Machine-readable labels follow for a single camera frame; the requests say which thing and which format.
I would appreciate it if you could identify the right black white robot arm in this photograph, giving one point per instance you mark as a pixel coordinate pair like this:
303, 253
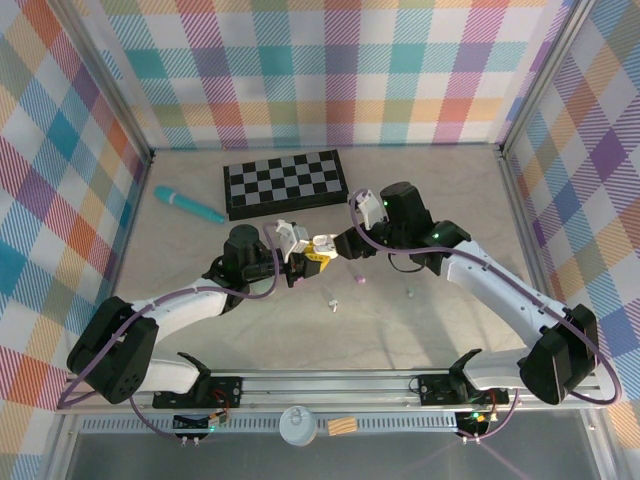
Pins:
500, 290

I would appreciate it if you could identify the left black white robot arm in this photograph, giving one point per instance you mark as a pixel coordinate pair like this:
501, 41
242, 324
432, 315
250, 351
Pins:
175, 307

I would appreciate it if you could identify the black grey folding chessboard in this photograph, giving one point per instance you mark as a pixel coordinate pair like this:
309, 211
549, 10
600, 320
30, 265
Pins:
285, 182

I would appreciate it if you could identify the teal marker pen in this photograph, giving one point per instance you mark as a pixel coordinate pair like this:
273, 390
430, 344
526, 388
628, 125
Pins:
172, 196

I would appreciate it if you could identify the orange striped label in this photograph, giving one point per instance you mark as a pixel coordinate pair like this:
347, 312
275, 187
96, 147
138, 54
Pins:
342, 426

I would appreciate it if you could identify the white round cap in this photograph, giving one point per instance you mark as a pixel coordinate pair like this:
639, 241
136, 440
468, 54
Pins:
298, 430

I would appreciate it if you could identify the small black circuit board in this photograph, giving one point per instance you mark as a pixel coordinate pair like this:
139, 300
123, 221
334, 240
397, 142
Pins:
200, 422
475, 419

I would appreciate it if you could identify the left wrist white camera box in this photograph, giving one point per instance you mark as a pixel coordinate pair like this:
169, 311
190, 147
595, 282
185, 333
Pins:
292, 240

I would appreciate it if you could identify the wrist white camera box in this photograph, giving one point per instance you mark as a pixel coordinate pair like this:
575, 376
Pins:
370, 205
292, 240

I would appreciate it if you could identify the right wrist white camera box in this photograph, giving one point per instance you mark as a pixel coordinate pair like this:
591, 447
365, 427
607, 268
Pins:
370, 205

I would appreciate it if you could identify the aluminium side rail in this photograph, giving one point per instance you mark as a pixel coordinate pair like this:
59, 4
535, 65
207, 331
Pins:
526, 235
127, 240

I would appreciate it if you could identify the aluminium mounting rail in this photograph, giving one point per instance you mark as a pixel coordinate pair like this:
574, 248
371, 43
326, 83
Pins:
325, 387

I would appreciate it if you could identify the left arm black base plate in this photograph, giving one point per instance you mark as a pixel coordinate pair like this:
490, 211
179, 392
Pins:
225, 390

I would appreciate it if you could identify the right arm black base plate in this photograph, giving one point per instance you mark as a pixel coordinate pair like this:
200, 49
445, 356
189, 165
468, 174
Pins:
435, 390

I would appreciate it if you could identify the aluminium frame post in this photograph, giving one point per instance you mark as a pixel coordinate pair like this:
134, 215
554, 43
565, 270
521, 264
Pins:
545, 75
107, 82

